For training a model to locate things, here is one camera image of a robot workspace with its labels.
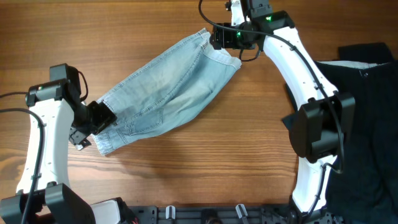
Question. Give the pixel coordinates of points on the black clothes pile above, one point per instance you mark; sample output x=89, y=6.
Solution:
x=366, y=192

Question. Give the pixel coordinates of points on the light blue denim shorts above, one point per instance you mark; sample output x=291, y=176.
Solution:
x=169, y=91

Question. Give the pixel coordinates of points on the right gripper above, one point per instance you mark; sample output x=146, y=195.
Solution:
x=224, y=36

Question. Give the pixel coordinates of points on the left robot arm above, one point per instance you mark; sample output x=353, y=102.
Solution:
x=59, y=117

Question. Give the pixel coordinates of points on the right white rail clip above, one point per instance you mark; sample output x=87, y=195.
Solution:
x=242, y=213

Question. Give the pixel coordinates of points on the left white rail clip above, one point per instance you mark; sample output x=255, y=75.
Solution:
x=170, y=213

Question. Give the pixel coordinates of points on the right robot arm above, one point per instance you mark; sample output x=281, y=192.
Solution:
x=323, y=120

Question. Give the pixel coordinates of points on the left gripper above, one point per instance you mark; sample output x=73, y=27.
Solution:
x=107, y=117

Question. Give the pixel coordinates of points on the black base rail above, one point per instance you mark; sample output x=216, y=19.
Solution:
x=266, y=214

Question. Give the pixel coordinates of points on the white rail clip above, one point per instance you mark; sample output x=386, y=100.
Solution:
x=170, y=213
x=242, y=213

